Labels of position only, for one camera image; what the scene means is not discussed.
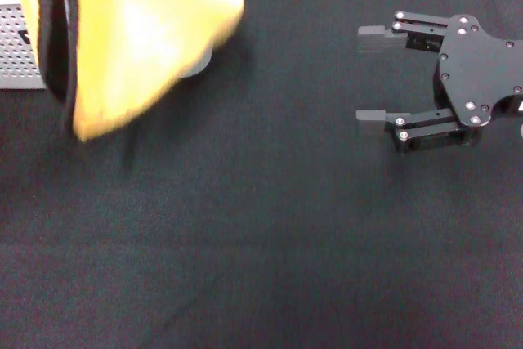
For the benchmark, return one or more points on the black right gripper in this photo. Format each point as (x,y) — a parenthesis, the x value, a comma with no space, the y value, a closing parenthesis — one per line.
(478,67)

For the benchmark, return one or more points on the yellow and grey towel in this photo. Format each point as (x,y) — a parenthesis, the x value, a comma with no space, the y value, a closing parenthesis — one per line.
(143,38)

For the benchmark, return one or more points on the black tablecloth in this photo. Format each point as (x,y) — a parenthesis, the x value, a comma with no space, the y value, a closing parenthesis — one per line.
(261,222)

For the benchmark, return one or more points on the grey perforated storage box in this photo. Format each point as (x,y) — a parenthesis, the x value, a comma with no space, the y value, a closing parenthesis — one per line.
(16,46)

